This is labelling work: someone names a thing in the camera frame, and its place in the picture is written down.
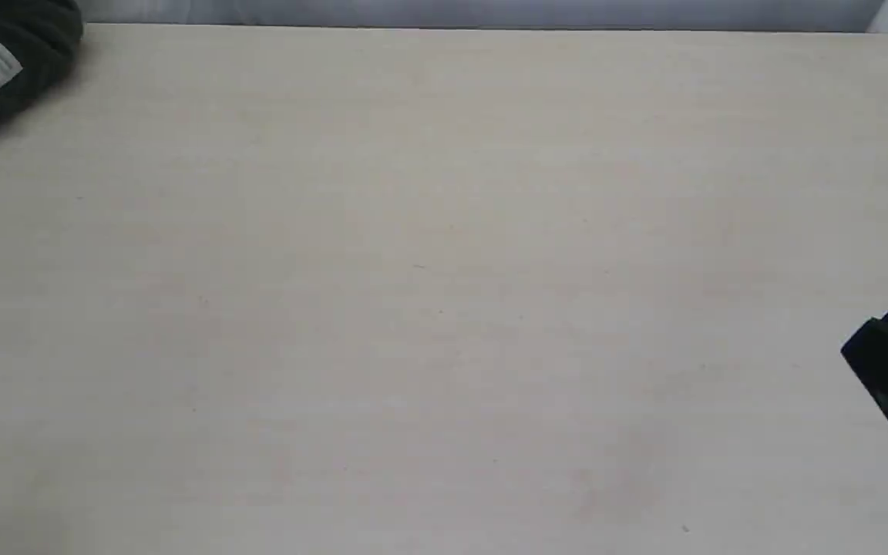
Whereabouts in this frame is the dark green sleeved forearm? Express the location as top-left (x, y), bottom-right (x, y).
top-left (0, 1), bottom-right (84, 124)

